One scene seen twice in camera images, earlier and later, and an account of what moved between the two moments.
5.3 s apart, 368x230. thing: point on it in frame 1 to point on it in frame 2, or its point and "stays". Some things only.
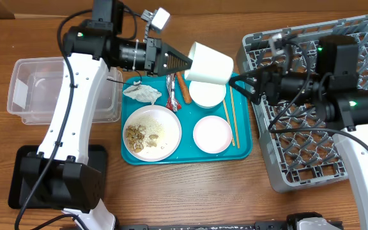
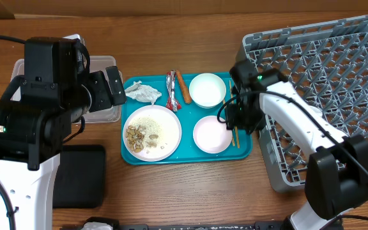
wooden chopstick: [237, 135] stays
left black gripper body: [152, 45] to [100, 96]
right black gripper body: [275, 76] to [245, 116]
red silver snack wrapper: [172, 103] stays
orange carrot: [184, 87] stays
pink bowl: [212, 134] stays
